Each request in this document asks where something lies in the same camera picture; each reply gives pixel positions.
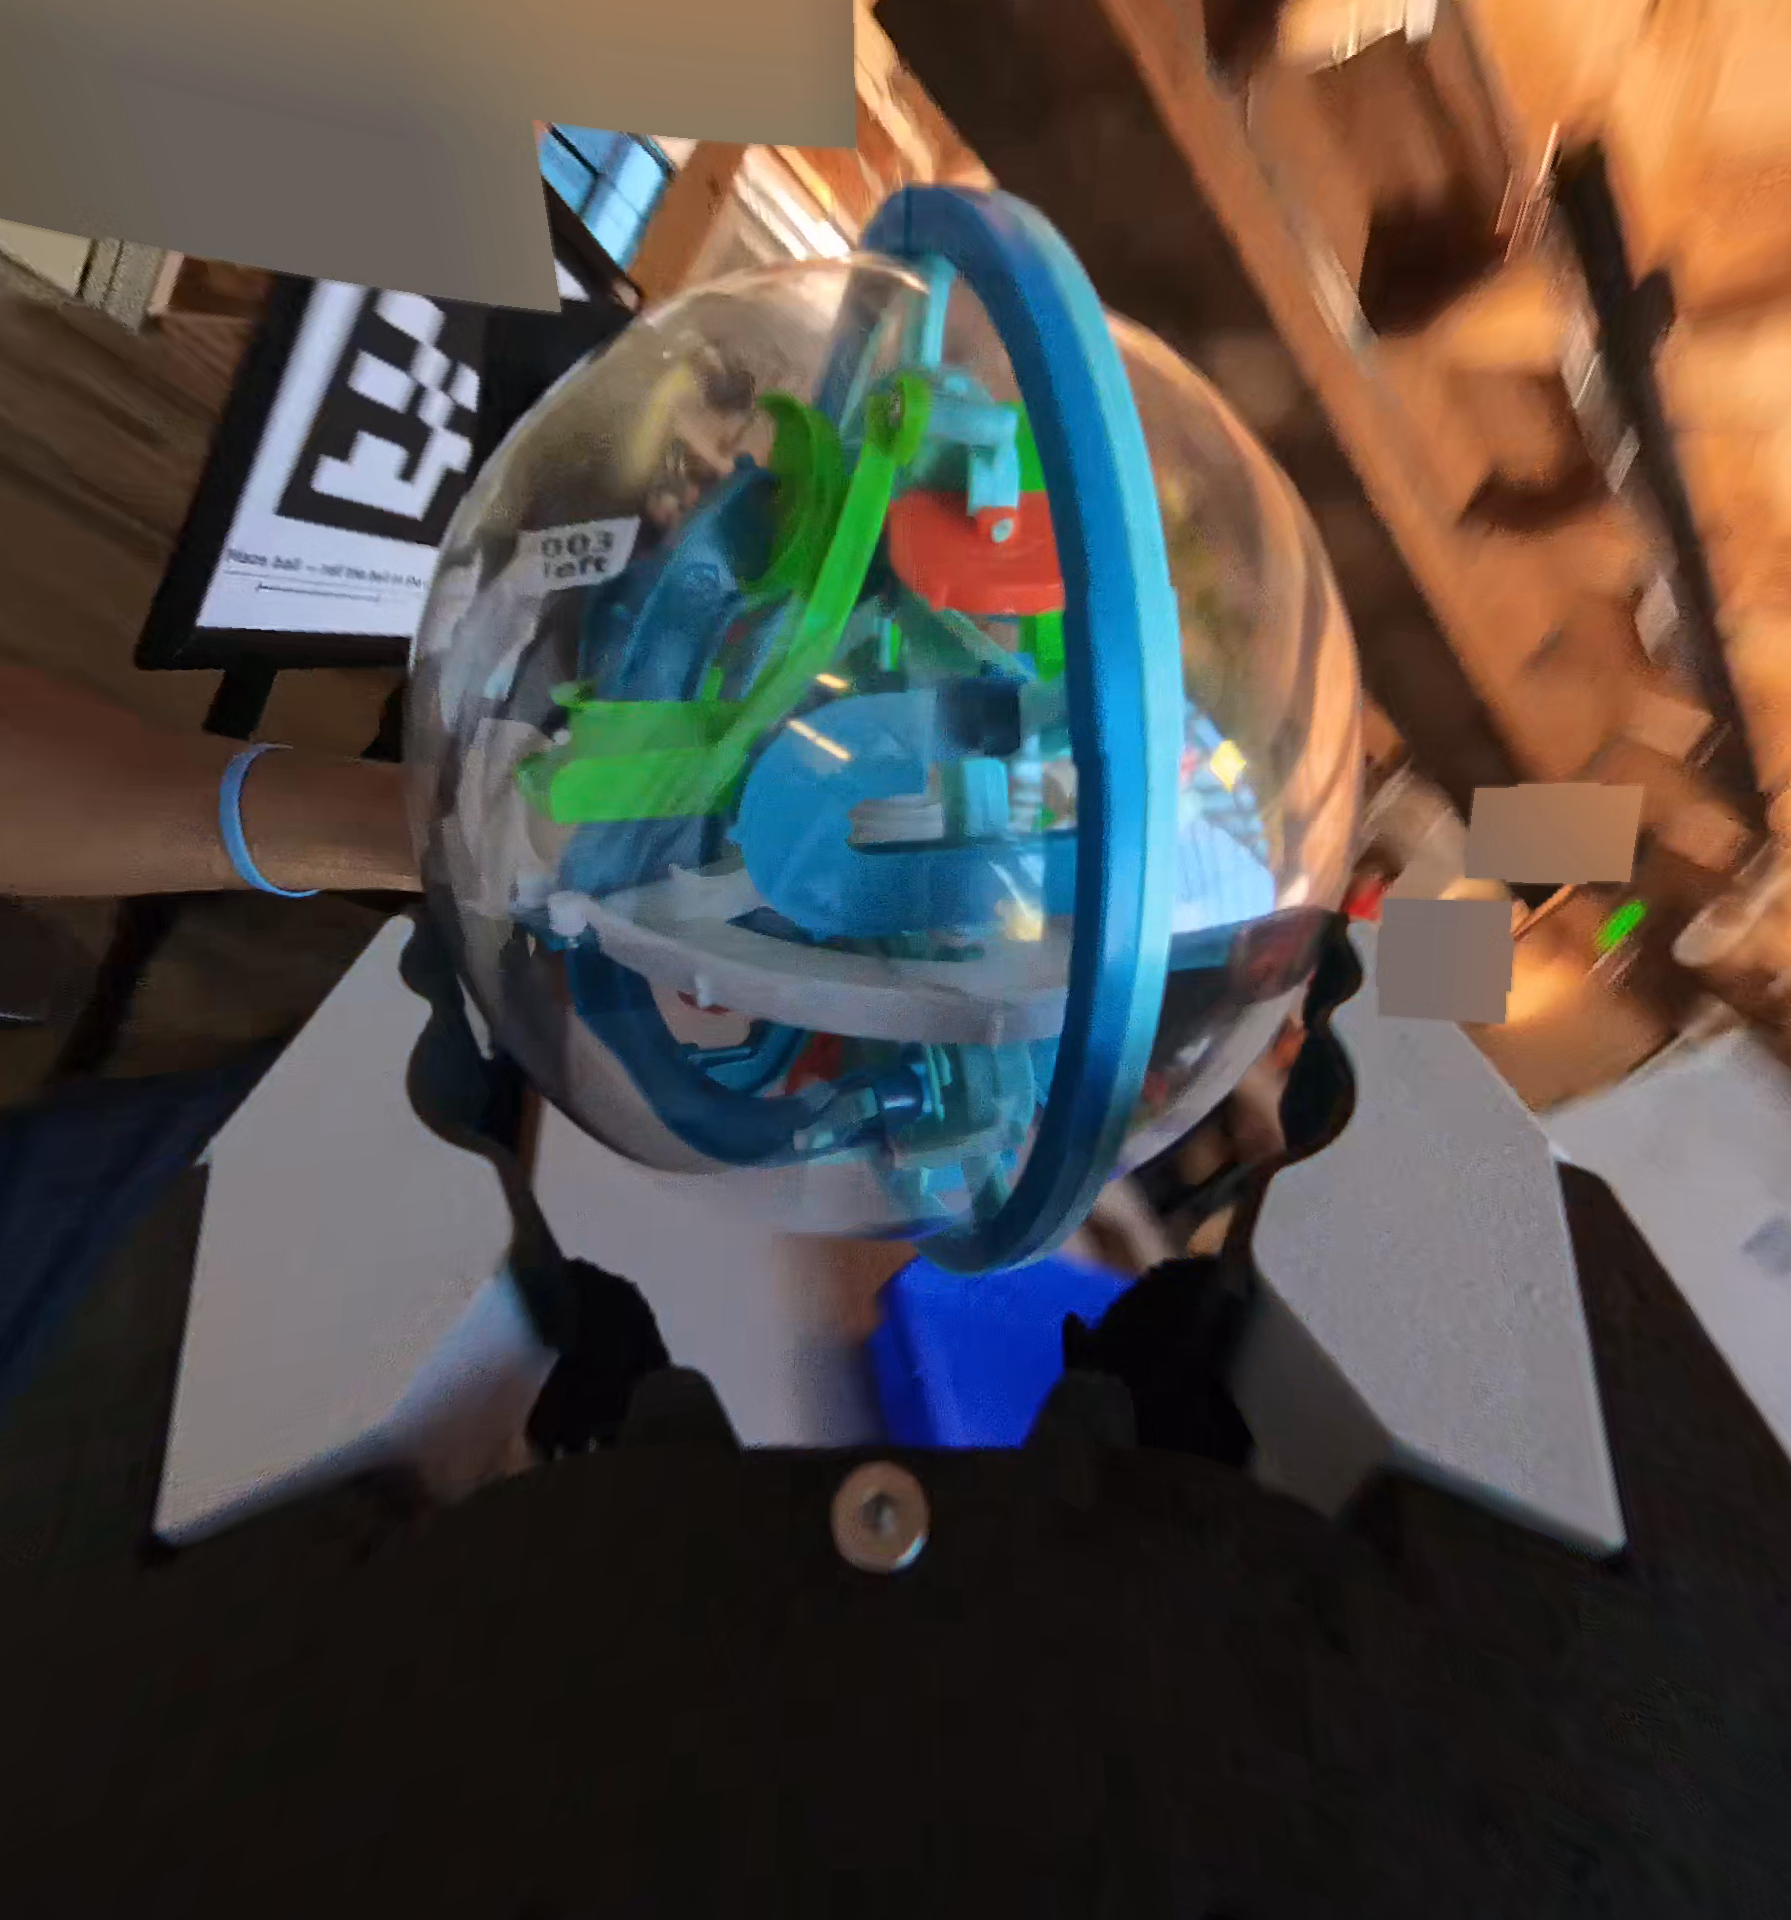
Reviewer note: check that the blue plastic bin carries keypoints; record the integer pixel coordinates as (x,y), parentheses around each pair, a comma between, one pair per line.
(970,1349)

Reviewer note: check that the clear plastic maze ball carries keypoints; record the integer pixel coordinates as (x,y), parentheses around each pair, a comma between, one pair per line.
(866,751)

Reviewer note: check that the black framed marker sign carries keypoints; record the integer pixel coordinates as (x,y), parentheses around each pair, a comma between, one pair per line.
(341,495)

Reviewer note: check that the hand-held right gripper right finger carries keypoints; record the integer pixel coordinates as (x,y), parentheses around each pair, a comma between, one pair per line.
(1435,1306)

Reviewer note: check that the person's left forearm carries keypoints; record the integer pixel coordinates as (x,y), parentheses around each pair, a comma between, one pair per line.
(116,780)

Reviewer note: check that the blue wristband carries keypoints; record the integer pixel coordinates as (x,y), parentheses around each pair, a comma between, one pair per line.
(243,826)

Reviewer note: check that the dark blue jeans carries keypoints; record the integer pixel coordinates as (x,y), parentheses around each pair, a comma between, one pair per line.
(41,1247)

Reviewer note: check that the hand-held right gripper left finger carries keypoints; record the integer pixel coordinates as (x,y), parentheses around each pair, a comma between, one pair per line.
(325,1290)

